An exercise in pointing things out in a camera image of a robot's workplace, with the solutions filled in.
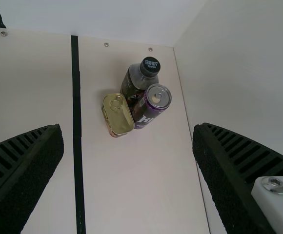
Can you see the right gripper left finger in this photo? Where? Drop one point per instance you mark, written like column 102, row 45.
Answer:
column 19, row 175

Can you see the rectangular gold tin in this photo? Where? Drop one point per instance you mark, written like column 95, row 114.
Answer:
column 118, row 117

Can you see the purple can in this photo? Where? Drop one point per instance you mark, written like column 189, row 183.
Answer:
column 144, row 114

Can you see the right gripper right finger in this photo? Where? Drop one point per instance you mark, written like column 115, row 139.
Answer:
column 231, row 170

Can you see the dark coffee bottle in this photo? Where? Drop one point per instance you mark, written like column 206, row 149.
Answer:
column 136, row 78

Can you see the black strip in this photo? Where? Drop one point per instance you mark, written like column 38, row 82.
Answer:
column 76, row 146

